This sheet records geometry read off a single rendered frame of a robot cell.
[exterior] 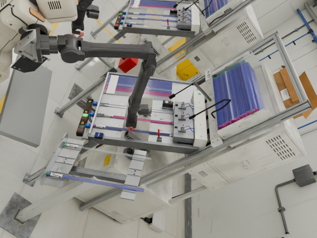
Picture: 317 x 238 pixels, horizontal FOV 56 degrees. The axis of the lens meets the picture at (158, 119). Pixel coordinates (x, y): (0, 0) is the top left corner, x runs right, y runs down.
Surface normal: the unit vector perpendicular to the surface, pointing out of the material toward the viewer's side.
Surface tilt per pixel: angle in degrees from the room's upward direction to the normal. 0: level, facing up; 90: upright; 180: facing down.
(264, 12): 90
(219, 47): 90
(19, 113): 0
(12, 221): 0
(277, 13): 90
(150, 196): 90
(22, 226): 0
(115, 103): 44
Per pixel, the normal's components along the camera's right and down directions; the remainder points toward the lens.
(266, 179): -0.65, -0.57
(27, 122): 0.76, -0.43
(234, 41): -0.07, 0.69
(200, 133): 0.10, -0.71
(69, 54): 0.20, 0.85
